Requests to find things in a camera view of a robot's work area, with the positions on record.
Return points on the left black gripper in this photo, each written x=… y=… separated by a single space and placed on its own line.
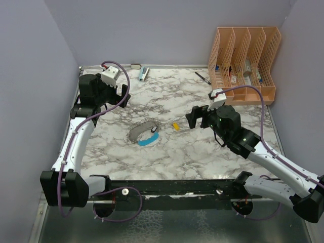
x=116 y=98

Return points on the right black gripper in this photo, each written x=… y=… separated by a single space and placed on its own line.
x=196 y=112

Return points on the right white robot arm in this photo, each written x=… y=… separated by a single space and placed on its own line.
x=300 y=189

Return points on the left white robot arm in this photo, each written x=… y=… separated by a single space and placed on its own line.
x=63 y=185

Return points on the yellow key tag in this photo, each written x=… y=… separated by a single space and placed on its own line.
x=176 y=126

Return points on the light blue white stapler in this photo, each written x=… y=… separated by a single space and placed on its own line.
x=144 y=71

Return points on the black pen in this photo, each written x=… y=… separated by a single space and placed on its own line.
x=203 y=78

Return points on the orange desk file organizer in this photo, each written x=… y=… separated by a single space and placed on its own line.
x=240 y=63

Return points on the items in organizer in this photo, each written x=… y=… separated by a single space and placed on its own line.
x=247 y=71

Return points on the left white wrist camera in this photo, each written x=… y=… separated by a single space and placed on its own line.
x=110 y=76

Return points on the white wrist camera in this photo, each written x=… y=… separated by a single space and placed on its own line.
x=110 y=76
x=218 y=99

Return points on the beige wall clip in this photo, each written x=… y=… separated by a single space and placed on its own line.
x=135 y=66

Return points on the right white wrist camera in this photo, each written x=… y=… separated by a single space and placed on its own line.
x=218 y=99

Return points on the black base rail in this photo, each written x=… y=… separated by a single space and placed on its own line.
x=165 y=195

